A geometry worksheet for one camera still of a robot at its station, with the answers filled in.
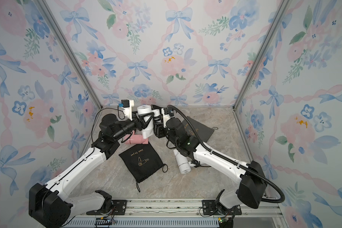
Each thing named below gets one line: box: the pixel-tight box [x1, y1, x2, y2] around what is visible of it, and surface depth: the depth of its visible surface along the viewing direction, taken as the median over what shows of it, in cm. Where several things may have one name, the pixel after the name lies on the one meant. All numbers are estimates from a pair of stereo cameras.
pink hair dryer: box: [124, 130, 149, 145], surface depth 71 cm
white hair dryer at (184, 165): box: [173, 149, 196, 174], surface depth 87 cm
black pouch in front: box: [118, 142, 169, 193], surface depth 92 cm
